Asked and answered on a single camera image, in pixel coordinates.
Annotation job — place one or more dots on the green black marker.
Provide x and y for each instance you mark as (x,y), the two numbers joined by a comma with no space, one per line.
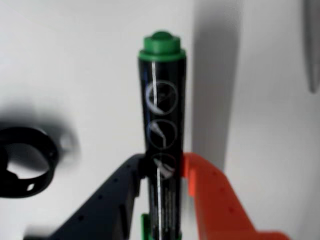
(162,112)

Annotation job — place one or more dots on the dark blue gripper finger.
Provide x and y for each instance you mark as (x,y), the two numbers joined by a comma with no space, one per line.
(105,207)

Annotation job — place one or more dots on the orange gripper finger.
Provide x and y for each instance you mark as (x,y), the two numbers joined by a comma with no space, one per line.
(220,205)

